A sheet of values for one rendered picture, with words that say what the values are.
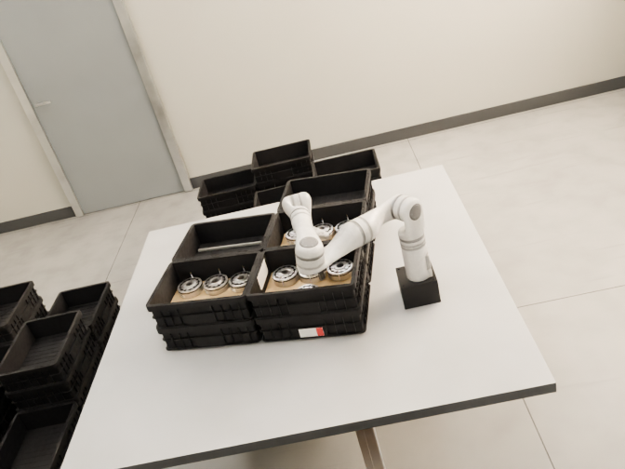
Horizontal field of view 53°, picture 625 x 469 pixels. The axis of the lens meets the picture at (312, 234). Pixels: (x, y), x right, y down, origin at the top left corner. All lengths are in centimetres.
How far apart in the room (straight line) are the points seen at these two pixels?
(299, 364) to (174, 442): 49
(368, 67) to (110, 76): 206
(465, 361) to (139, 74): 387
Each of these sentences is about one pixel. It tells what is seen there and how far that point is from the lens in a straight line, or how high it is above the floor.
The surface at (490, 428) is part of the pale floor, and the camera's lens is 288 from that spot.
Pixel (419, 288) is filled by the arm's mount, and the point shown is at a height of 78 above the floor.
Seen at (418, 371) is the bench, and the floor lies 70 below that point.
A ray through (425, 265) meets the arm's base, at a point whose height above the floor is 86.
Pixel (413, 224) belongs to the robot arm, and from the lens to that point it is 220.
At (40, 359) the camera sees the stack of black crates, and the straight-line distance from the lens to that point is 332.
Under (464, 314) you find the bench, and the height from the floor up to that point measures 70.
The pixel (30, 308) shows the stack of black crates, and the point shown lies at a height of 51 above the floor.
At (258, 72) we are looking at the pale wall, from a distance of 523.
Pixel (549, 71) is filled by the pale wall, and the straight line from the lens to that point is 564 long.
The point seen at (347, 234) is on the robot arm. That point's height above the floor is 113.
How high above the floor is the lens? 218
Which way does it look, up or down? 30 degrees down
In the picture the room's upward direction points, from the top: 15 degrees counter-clockwise
